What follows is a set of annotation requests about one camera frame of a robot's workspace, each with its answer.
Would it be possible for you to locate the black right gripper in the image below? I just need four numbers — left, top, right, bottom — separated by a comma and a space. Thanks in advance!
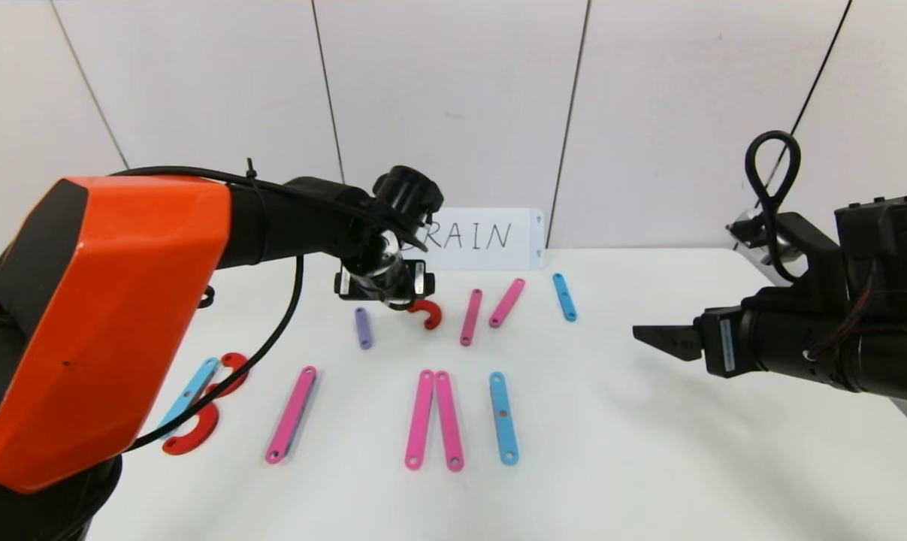
632, 297, 860, 393

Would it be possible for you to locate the pink long bar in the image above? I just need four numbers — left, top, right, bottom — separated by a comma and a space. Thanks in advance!
435, 370, 465, 473
404, 369, 435, 471
460, 289, 483, 347
265, 366, 318, 464

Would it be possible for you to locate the small red arc piece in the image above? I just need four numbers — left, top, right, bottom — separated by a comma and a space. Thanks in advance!
408, 299, 444, 331

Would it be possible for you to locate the white BRAIN sign board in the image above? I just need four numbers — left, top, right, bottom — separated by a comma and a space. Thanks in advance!
423, 207, 546, 271

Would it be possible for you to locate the cyan short flat bar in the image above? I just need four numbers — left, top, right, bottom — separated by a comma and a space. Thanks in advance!
552, 273, 578, 322

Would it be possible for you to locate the pink short flat bar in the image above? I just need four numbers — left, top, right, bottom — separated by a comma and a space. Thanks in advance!
488, 278, 526, 328

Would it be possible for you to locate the cyan long flat bar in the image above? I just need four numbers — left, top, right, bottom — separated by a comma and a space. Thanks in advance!
156, 357, 221, 440
489, 371, 520, 466

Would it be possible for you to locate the large red arc piece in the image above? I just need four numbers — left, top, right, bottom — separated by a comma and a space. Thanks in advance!
162, 402, 220, 456
205, 352, 250, 398

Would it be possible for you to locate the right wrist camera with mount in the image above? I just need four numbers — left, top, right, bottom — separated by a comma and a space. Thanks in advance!
727, 210, 845, 298

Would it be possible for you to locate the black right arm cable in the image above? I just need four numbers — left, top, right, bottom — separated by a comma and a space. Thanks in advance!
746, 131, 802, 283

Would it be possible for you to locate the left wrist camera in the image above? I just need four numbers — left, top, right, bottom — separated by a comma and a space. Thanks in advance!
367, 231, 403, 273

